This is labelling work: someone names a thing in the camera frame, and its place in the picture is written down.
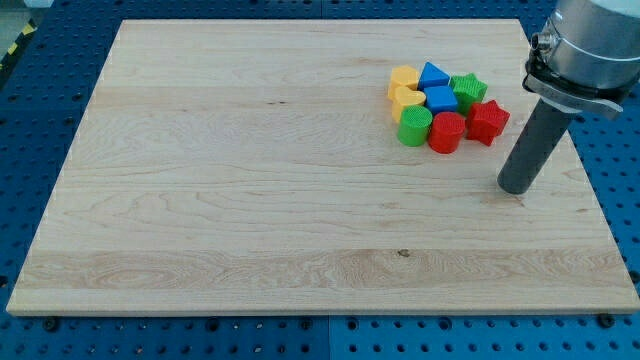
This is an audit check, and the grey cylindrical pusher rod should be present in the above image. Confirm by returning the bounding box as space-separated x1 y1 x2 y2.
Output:
497 100 578 195

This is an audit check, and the blue cube block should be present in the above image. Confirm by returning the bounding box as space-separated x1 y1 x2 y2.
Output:
424 86 458 115

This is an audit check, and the yellow hexagon block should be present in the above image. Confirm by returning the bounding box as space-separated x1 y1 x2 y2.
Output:
387 65 420 100

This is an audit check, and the light wooden board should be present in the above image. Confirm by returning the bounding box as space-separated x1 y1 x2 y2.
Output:
7 19 639 316

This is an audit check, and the red cylinder block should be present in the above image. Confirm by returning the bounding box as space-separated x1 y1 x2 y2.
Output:
428 112 466 154

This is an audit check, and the green star block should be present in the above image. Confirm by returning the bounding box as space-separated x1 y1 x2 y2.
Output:
449 73 488 116

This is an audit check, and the yellow heart block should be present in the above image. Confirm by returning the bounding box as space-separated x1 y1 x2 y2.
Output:
391 86 426 123

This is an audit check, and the blue triangle block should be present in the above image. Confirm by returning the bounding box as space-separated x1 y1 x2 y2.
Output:
417 62 450 91

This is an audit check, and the green cylinder block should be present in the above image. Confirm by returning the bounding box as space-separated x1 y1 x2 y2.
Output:
397 105 433 147

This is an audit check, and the red star block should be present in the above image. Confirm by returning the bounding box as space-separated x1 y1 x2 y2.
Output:
466 100 510 146

